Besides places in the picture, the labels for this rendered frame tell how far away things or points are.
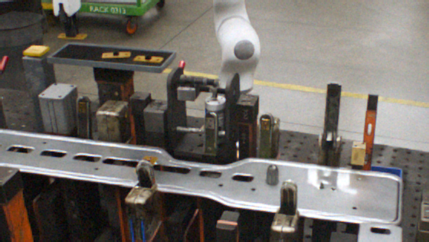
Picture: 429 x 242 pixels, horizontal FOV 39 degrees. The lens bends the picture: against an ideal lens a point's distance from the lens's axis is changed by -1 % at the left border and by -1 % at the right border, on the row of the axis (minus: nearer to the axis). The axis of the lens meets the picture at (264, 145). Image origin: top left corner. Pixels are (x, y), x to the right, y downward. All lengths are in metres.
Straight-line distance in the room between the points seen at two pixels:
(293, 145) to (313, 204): 0.87
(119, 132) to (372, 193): 0.73
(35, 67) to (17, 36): 2.39
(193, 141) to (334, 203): 0.52
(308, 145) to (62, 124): 0.94
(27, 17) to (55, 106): 2.60
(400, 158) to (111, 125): 1.08
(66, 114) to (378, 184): 0.90
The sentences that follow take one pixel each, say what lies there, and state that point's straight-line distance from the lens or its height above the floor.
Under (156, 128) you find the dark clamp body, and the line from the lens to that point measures 1.77.
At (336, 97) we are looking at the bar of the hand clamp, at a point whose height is 1.18.
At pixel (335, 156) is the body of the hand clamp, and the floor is 1.02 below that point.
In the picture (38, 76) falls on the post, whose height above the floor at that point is 1.08.
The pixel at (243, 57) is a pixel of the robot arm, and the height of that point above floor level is 1.15.
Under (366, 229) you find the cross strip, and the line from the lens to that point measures 1.42.
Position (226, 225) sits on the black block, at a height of 0.99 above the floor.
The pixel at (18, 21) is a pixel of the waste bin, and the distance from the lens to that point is 4.38.
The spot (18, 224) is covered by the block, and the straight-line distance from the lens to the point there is 1.71.
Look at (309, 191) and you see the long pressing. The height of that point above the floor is 1.00.
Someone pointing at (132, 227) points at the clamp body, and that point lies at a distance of 1.48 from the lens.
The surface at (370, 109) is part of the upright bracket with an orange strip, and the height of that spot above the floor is 1.16.
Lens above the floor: 1.85
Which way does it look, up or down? 30 degrees down
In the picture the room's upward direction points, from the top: 1 degrees clockwise
